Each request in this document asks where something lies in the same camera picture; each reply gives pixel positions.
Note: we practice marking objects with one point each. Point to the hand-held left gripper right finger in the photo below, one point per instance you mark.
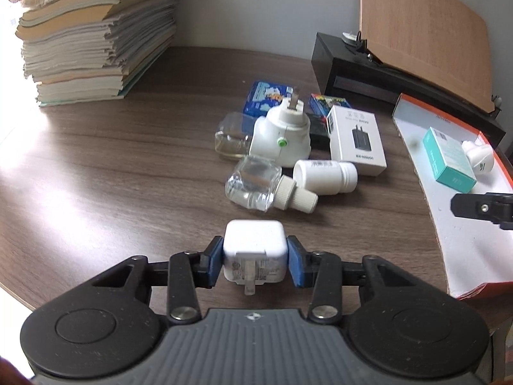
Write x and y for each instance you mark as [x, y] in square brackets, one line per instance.
[296, 264]

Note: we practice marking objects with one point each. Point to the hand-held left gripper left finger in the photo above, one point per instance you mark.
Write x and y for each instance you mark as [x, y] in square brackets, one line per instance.
[215, 262]

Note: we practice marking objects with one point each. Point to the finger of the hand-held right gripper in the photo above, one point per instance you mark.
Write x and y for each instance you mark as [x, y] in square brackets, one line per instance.
[481, 207]

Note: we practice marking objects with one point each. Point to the orange and white box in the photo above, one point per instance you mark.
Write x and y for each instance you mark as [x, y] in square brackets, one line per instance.
[461, 228]

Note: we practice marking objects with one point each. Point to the white charger plug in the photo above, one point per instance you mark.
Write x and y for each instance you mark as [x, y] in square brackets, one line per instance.
[254, 242]

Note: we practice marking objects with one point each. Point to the clear bottle with white cap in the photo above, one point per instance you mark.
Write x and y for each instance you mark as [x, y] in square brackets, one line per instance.
[254, 182]

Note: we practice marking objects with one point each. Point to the white plug adapter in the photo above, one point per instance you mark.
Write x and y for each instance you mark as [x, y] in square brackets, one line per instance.
[479, 156]

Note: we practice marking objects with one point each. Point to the teal box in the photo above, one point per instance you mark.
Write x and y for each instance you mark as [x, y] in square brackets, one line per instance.
[449, 158]

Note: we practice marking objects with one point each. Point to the white pill bottle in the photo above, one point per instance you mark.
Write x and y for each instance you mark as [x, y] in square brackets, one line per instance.
[320, 174]

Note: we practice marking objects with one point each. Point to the small grey-white item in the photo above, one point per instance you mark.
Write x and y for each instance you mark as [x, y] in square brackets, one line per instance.
[497, 102]

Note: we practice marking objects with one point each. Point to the white plug-in heater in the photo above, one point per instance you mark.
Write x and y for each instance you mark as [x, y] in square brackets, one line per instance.
[280, 136]

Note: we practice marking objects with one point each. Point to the white charger box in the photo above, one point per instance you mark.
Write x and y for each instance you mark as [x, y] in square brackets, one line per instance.
[356, 140]

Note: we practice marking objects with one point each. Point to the colourful small box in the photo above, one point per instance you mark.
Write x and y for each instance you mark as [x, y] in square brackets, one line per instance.
[326, 101]

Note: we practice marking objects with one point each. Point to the blue cartoon box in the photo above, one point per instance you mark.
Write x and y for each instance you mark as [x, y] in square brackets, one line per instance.
[262, 98]

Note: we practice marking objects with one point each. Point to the black monitor riser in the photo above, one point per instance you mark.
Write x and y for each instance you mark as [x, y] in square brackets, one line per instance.
[360, 76]

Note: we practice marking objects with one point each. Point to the wooden board stand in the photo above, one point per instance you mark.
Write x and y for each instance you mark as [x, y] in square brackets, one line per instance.
[425, 32]

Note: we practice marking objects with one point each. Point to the small white round item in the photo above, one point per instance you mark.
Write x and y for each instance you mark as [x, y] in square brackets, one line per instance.
[350, 39]

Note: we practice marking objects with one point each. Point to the stack of books and papers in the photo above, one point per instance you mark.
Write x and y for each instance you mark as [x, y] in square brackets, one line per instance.
[88, 36]

